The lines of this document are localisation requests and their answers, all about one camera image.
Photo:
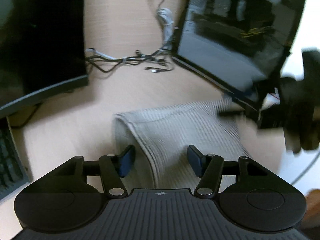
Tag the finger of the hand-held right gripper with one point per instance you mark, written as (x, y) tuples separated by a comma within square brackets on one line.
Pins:
[(237, 115)]

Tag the black computer monitor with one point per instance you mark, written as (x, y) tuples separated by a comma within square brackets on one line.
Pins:
[(40, 42)]

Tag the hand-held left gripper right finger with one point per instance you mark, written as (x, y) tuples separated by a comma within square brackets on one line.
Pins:
[(196, 161)]

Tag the right black monitor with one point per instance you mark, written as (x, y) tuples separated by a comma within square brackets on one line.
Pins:
[(232, 35)]

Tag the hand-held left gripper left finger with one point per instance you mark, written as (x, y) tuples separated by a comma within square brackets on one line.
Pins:
[(126, 162)]

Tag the grey striped garment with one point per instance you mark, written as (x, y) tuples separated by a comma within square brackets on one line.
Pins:
[(180, 130)]

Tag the black keyboard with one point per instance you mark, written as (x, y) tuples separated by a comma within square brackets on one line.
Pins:
[(10, 165)]

